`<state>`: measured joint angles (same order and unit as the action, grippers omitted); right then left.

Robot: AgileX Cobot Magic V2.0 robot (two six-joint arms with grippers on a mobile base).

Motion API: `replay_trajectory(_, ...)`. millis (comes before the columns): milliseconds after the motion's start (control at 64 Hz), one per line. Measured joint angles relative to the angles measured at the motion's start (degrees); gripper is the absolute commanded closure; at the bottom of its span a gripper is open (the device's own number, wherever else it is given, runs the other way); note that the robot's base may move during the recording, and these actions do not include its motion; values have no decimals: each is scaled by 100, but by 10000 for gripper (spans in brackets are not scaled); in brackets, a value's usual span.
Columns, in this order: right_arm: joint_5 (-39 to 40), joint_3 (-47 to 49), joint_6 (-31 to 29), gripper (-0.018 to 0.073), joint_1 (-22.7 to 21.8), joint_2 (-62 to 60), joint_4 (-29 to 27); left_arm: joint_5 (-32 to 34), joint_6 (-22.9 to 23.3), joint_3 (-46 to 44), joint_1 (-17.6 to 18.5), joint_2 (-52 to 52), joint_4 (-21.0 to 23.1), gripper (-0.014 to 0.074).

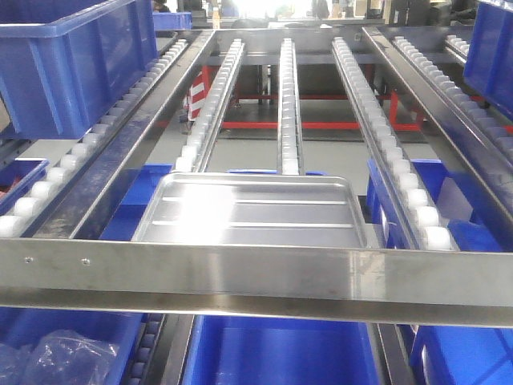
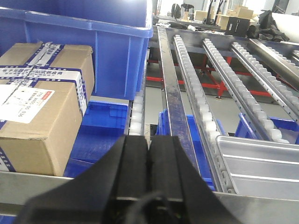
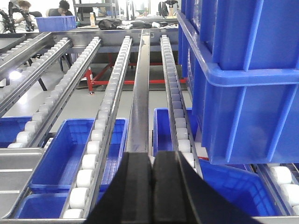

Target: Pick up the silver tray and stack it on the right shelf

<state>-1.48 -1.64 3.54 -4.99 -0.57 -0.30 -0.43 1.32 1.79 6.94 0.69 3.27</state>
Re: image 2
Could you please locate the flat metal divider bar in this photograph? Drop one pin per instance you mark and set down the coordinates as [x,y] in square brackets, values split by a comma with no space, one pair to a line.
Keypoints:
[175,109]

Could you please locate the large blue plastic crate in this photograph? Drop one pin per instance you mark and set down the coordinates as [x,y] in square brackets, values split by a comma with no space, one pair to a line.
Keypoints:
[117,30]

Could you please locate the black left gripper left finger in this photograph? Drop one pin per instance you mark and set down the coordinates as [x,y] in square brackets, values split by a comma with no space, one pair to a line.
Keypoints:
[96,195]

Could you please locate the silver ribbed metal tray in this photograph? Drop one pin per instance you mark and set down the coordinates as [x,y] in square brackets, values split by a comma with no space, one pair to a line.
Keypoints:
[261,168]

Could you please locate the white roller track rail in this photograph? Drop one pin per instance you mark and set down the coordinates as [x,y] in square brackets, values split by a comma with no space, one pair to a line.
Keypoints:
[205,121]
[247,104]
[274,87]
[137,115]

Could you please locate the black bag in background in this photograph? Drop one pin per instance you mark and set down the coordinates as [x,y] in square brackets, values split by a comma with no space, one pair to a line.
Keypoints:
[266,29]

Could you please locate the black box in background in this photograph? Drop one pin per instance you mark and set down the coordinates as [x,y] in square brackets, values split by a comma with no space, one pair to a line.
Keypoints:
[237,26]

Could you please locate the brown cardboard box with labels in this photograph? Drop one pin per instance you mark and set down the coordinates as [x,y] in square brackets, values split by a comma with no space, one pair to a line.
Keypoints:
[44,93]

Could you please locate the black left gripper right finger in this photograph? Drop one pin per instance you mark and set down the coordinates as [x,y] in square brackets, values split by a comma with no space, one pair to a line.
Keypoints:
[190,198]

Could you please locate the red metal floor frame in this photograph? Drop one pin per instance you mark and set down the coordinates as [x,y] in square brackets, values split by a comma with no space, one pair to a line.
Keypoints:
[206,76]

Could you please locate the metal side rail bar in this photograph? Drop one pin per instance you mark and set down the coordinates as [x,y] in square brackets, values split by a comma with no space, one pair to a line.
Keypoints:
[285,69]

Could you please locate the cardboard boxes in background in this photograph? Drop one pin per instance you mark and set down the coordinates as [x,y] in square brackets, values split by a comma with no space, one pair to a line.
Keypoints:
[238,12]

